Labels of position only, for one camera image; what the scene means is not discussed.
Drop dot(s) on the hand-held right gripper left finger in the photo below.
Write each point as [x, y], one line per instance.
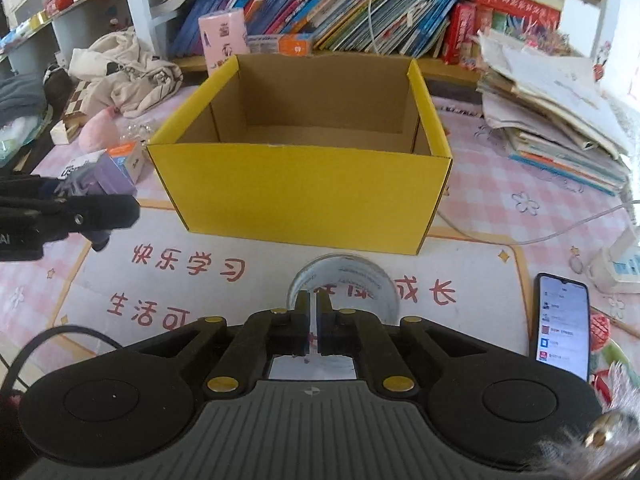
[303, 331]

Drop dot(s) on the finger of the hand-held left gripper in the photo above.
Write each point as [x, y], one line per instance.
[82, 217]
[30, 186]

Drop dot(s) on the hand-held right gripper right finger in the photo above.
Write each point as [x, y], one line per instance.
[325, 332]

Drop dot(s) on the small white purple box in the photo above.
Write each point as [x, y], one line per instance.
[110, 177]

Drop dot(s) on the clear tape roll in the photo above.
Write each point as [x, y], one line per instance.
[350, 270]

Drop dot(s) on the small orange box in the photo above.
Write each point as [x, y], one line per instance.
[127, 160]

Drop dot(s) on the pink plush toy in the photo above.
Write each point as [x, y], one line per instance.
[97, 132]

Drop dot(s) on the yellow cardboard box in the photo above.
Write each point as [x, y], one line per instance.
[300, 195]

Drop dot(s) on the grey cloth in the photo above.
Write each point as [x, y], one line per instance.
[20, 97]

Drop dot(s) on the checkered chessboard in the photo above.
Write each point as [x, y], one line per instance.
[80, 102]

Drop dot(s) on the white desk mat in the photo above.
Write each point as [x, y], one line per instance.
[200, 287]

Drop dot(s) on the cream canvas bag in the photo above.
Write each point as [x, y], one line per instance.
[125, 75]

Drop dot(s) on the pink checked tablecloth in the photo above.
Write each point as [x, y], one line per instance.
[480, 220]

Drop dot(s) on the white bookshelf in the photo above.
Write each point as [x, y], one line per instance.
[137, 5]

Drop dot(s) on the pink printed cylinder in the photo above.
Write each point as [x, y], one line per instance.
[222, 40]

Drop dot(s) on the black smartphone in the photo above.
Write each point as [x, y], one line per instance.
[562, 325]

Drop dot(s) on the orange and white carton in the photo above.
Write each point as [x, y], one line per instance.
[280, 44]

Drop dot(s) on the red strawberry ornament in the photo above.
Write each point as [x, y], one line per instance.
[604, 332]

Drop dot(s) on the grey furry pompom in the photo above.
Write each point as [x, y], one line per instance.
[615, 410]

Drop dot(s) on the white power strip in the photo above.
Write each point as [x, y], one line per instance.
[620, 265]

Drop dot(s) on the row of colourful books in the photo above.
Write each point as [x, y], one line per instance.
[310, 7]

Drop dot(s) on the pile of papers and books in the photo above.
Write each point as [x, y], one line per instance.
[550, 105]

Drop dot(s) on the red thick books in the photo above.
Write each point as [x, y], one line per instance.
[515, 10]

